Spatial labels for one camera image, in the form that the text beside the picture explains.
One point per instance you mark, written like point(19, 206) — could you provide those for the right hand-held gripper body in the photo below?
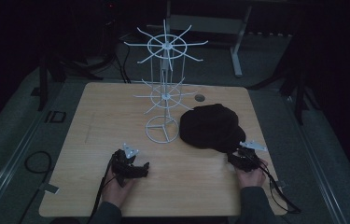
point(247, 160)

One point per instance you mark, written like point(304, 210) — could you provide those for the dark metal stand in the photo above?
point(42, 87)
point(300, 99)

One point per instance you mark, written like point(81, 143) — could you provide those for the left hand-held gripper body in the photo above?
point(123, 163)

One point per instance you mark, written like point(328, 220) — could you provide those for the grey tape strip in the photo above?
point(49, 188)
point(282, 184)

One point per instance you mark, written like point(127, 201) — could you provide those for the grey round table grommet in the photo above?
point(199, 98)

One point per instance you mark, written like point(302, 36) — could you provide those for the person's right hand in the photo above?
point(252, 179)

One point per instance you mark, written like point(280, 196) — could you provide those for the white metal desk frame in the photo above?
point(236, 56)

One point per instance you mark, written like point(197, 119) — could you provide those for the person's left hand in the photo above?
point(115, 193)

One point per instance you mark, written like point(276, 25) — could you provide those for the black rectangular floor bracket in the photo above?
point(47, 116)

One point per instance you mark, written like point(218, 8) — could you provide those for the metal floor rail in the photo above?
point(315, 161)
point(11, 169)

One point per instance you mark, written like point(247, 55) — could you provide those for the black hat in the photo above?
point(210, 127)

